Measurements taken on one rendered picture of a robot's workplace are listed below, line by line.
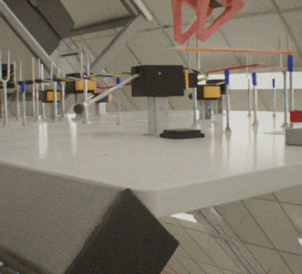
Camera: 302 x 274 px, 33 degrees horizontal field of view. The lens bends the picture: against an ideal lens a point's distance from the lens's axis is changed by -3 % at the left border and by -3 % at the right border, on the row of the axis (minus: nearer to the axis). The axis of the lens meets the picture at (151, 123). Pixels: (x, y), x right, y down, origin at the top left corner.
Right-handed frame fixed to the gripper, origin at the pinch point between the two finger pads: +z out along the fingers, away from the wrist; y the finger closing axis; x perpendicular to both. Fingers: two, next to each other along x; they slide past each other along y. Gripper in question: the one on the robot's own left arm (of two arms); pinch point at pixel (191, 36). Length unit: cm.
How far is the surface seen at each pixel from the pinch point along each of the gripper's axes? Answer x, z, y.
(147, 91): 3.7, 9.8, -1.7
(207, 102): -22.8, 0.6, 26.1
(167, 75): 1.9, 6.9, -1.7
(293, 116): -2.7, 9.5, -21.5
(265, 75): -208, -98, 254
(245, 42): -183, -114, 259
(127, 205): 18.2, 22.8, -34.8
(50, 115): -6, 12, 65
